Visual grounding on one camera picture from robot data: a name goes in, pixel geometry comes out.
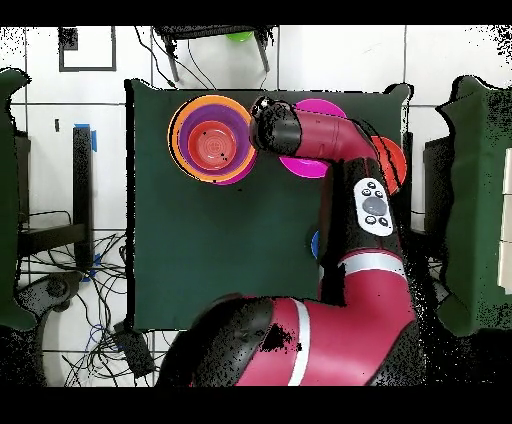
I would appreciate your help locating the pink bowl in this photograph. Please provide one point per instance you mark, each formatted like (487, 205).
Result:
(240, 178)
(304, 168)

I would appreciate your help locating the small red bowl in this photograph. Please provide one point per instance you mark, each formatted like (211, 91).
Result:
(212, 146)

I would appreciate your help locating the orange bowl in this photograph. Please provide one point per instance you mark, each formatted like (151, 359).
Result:
(174, 140)

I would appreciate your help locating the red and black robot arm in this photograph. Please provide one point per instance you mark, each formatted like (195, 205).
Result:
(352, 328)

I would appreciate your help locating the blue bowl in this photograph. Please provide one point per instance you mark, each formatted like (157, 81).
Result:
(315, 244)

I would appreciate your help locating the dark green tablecloth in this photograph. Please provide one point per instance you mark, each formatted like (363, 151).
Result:
(200, 260)

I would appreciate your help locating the shallow red-orange bowl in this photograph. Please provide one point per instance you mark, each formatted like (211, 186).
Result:
(394, 160)

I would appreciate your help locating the lime green bowl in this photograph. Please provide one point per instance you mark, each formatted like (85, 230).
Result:
(240, 36)

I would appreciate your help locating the blue tape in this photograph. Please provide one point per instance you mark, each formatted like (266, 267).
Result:
(94, 142)

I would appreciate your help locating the black power strip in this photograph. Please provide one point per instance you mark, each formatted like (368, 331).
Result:
(134, 352)

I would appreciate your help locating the black stool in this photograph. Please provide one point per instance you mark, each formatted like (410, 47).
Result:
(208, 31)

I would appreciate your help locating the black office chair base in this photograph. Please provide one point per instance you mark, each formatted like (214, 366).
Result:
(56, 288)

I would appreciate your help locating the green cloth side table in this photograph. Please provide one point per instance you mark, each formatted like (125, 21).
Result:
(8, 160)
(480, 200)

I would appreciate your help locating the white boxes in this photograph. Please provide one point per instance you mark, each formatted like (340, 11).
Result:
(507, 260)

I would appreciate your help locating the black table frame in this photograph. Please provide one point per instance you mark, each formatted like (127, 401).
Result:
(82, 180)

